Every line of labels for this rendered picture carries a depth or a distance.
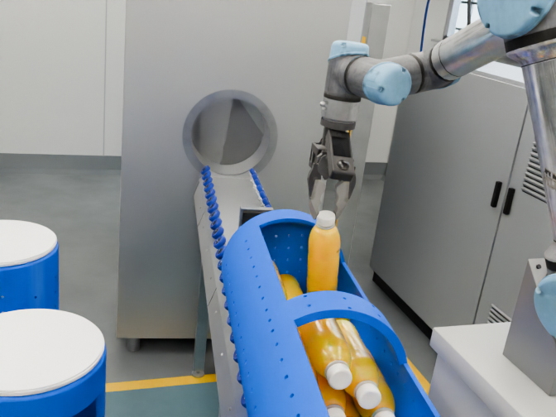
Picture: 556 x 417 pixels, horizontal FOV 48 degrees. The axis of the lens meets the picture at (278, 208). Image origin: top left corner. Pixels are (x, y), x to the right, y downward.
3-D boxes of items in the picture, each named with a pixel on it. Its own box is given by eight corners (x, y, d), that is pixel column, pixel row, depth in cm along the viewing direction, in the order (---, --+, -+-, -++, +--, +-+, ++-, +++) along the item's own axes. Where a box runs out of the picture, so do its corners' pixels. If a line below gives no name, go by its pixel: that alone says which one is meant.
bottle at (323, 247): (299, 293, 139) (303, 222, 130) (315, 277, 144) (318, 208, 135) (328, 304, 136) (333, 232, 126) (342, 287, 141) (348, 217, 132)
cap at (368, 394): (352, 390, 100) (355, 397, 99) (374, 380, 100) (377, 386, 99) (360, 407, 102) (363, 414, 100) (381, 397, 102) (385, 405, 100)
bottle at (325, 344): (298, 335, 116) (321, 398, 99) (290, 304, 114) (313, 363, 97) (334, 324, 117) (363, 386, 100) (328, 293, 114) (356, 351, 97)
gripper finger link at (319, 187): (310, 211, 135) (323, 172, 132) (316, 222, 130) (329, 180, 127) (297, 208, 134) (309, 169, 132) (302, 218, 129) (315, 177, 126)
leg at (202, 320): (203, 371, 288) (214, 247, 267) (204, 378, 283) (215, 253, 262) (191, 371, 287) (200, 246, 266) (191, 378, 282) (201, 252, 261)
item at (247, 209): (266, 253, 194) (272, 207, 189) (269, 259, 190) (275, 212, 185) (235, 252, 192) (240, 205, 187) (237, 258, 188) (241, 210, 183)
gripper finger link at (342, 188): (342, 211, 136) (342, 171, 133) (349, 221, 131) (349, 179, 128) (328, 213, 136) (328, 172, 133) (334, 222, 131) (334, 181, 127)
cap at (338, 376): (328, 387, 99) (331, 395, 97) (323, 367, 97) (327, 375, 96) (352, 381, 99) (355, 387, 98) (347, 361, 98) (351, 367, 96)
